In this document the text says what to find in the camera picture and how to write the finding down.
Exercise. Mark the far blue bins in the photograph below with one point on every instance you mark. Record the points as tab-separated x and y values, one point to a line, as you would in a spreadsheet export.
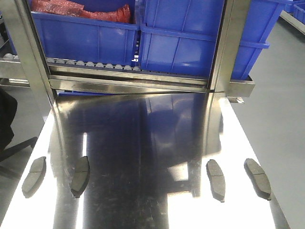
297	8

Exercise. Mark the black office chair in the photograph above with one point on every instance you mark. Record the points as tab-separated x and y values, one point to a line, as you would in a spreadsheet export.
8	109

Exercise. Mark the left blue plastic bin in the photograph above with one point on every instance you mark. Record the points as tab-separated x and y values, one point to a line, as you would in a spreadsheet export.
89	40

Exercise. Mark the blue plastic bin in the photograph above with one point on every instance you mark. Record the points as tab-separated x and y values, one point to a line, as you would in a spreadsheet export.
179	36
89	40

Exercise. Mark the steel roller conveyor rack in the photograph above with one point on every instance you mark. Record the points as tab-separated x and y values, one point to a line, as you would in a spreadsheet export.
46	79

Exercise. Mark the right blue plastic bin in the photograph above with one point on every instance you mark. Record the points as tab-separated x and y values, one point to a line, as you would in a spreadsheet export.
179	36

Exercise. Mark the grey brake pad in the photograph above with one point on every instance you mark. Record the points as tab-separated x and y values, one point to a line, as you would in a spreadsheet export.
216	179
81	176
258	178
34	177

